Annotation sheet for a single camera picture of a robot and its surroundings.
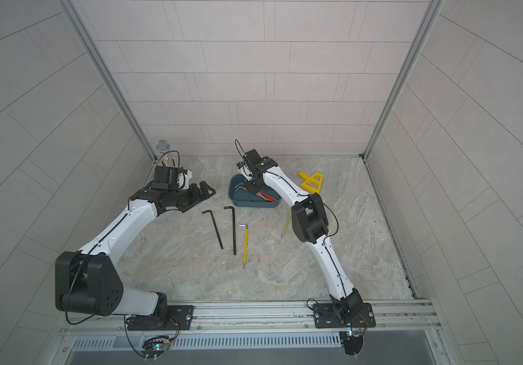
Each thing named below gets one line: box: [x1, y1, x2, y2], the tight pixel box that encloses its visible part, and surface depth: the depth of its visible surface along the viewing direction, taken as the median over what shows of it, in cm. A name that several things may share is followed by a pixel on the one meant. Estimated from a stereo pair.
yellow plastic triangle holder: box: [297, 171, 324, 194], surface depth 110 cm
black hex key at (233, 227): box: [223, 206, 237, 256], surface depth 93 cm
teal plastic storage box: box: [228, 173, 282, 208], surface depth 101 cm
